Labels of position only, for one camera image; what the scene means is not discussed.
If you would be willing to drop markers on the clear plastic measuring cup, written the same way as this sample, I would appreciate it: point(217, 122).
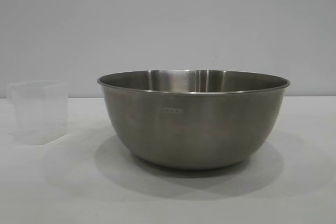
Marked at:
point(39, 113)

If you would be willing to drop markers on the stainless steel mixing bowl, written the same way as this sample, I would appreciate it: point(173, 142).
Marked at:
point(194, 129)

